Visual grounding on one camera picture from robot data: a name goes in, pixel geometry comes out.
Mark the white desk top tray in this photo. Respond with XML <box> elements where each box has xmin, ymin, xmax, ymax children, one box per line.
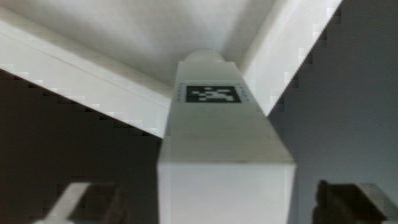
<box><xmin>0</xmin><ymin>0</ymin><xmax>343</xmax><ymax>135</ymax></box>

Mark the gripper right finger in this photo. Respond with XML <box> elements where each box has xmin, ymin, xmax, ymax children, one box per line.
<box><xmin>313</xmin><ymin>180</ymin><xmax>398</xmax><ymax>224</ymax></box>

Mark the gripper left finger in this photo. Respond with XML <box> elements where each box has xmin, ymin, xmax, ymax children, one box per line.
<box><xmin>32</xmin><ymin>182</ymin><xmax>124</xmax><ymax>224</ymax></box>

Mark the white desk leg with tag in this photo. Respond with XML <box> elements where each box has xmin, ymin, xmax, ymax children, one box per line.
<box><xmin>156</xmin><ymin>49</ymin><xmax>295</xmax><ymax>224</ymax></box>

